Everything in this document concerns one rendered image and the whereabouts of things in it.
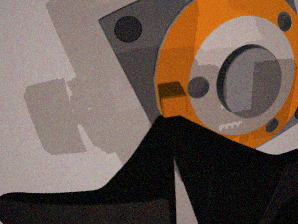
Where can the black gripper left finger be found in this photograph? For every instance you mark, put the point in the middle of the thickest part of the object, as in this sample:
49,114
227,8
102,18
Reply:
143,192

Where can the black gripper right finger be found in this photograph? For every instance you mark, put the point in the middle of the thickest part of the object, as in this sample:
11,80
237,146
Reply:
227,182

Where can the orange round plate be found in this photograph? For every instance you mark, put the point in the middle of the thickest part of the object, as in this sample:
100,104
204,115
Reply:
195,44

